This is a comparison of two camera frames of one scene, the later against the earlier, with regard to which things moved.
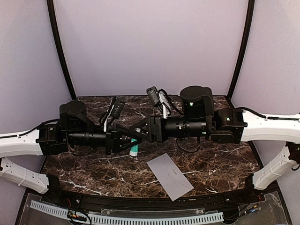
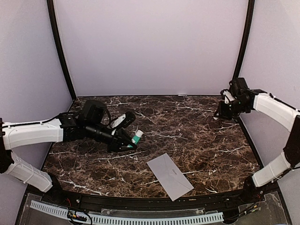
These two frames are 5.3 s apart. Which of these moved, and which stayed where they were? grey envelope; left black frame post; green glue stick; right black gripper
Moved: right black gripper; green glue stick
Stayed: left black frame post; grey envelope
